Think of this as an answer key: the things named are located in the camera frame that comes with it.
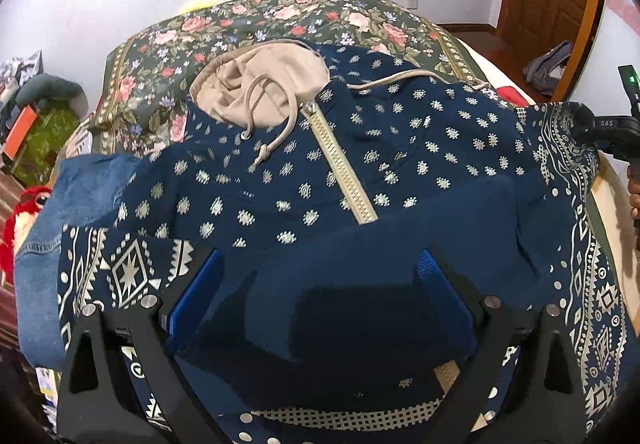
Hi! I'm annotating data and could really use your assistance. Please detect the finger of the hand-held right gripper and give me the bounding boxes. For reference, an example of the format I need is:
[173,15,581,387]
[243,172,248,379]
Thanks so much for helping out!
[570,103,601,145]

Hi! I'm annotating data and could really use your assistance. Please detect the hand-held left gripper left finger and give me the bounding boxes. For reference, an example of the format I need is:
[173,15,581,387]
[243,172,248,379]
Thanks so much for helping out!
[56,246,236,444]

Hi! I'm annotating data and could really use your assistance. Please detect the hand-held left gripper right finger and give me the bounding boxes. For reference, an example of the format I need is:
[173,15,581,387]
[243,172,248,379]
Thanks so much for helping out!
[412,244,588,444]

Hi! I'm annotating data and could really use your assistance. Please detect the navy patterned hoodie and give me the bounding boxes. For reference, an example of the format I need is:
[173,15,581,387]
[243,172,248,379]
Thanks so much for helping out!
[57,39,631,444]

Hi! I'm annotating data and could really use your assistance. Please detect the pile of patterned clothes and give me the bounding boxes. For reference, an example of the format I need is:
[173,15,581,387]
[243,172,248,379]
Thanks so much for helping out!
[0,51,46,90]

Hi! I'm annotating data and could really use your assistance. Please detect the person's right hand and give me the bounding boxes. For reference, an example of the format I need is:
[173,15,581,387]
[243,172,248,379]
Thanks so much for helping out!
[627,164,640,225]

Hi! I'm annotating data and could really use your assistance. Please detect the grey clothing by door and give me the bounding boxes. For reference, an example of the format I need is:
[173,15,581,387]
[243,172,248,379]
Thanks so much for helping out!
[522,40,573,97]

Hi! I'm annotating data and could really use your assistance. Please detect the blue denim jeans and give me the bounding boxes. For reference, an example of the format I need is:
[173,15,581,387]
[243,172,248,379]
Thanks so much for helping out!
[12,155,146,370]

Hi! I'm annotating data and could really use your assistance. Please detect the red plush toy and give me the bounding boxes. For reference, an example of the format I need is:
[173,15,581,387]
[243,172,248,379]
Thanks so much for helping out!
[0,186,53,285]

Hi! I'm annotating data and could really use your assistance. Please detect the green box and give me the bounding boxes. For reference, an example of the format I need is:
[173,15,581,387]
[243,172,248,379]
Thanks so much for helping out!
[10,106,81,185]

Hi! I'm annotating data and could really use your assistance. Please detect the orange box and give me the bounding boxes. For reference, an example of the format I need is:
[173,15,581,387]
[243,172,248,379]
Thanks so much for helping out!
[5,106,38,159]

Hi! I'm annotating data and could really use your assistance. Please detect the floral bedspread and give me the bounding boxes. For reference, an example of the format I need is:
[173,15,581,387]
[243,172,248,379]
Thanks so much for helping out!
[87,0,501,160]

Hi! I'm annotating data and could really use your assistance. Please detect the grey cushion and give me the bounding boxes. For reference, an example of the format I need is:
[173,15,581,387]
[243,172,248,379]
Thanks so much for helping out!
[15,75,88,125]

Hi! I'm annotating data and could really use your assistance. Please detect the yellow object behind bed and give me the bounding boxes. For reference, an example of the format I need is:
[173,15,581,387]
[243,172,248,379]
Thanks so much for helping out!
[177,0,221,16]

